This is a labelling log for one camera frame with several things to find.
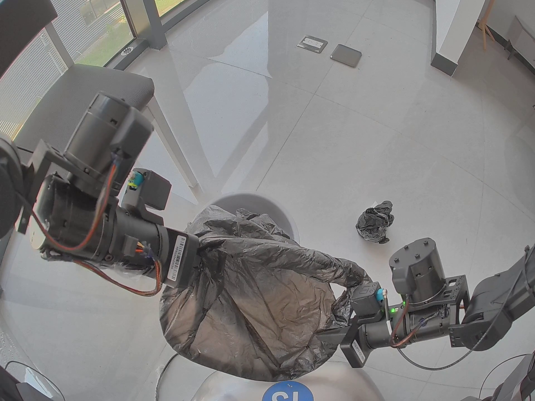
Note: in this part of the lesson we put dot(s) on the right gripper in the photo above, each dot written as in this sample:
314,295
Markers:
376,334

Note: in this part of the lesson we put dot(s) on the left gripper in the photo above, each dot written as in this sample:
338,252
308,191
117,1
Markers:
138,240

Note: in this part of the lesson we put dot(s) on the black plastic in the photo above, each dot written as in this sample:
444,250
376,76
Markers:
374,224

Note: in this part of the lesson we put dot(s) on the black plastic bag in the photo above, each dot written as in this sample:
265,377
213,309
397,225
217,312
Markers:
250,299

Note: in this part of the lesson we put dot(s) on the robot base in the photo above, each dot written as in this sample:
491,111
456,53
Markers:
355,386

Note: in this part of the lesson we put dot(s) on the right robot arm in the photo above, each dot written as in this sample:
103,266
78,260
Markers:
489,303

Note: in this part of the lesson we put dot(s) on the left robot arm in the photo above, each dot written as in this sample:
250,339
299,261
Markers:
75,215

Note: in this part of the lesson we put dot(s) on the white trash bin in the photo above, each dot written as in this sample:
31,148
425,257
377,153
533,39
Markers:
267,205

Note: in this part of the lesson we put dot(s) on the white chair with grey seat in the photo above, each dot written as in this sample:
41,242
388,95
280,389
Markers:
104,86

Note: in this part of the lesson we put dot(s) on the window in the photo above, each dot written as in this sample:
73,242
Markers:
142,6

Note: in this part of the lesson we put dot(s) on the wooden stand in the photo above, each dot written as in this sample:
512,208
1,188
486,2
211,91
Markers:
485,25

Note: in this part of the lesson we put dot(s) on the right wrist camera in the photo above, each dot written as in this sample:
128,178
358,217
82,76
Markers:
365,301

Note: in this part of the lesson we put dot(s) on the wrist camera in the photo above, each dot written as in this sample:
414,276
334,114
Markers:
365,301
154,190

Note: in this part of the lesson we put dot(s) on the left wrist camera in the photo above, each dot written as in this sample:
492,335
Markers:
154,190

